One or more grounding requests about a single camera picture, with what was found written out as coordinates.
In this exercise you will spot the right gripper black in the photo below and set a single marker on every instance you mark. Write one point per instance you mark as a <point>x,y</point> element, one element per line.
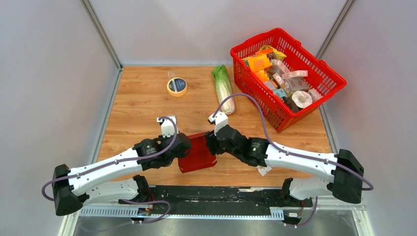
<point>212,142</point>

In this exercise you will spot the napa cabbage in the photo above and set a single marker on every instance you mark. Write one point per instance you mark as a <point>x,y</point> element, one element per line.
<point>223,89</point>

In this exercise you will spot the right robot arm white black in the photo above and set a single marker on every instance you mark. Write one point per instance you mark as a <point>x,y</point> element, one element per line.
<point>337,174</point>

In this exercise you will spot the red plastic shopping basket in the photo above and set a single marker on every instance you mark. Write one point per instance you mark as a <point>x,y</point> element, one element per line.
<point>285,79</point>

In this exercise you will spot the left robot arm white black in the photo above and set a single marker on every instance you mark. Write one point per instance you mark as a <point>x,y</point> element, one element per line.
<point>117,178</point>

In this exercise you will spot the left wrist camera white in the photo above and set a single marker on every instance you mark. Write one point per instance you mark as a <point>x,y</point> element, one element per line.
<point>168,129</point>

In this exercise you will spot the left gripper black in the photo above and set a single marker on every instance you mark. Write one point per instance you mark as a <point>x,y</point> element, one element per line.
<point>163,139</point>

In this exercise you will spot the small clear plastic packet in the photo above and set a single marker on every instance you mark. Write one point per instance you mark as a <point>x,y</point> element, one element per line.
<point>264,170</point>

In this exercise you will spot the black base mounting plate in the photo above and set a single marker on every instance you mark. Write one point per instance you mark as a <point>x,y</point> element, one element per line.
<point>218,200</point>

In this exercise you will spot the pink white long box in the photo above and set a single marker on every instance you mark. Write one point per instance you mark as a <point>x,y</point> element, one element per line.
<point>294,74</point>

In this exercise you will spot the toilet paper roll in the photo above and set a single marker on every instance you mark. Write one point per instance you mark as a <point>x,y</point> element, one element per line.
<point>302,99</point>

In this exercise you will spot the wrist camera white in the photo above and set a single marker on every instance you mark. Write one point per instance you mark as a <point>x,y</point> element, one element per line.
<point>219,119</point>
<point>168,129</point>

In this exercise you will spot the aluminium frame rail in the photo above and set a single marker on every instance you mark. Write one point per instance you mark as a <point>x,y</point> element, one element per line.
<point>114,209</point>

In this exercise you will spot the yellow masking tape roll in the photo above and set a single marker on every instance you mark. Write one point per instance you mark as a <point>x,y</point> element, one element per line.
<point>177,87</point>

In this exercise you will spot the yellow snack bag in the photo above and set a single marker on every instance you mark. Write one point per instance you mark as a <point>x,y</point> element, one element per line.
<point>271,53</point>

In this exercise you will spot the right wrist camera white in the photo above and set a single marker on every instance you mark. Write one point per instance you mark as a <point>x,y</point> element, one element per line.
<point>219,119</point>

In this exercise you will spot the orange snack box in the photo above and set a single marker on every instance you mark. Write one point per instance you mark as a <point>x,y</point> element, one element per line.
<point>257,62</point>

